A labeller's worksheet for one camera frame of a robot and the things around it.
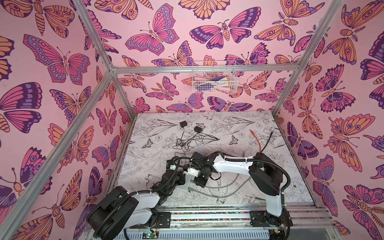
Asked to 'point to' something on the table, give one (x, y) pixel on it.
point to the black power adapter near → (197, 129)
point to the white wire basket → (214, 77)
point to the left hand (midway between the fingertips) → (186, 171)
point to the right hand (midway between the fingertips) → (196, 181)
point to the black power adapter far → (183, 123)
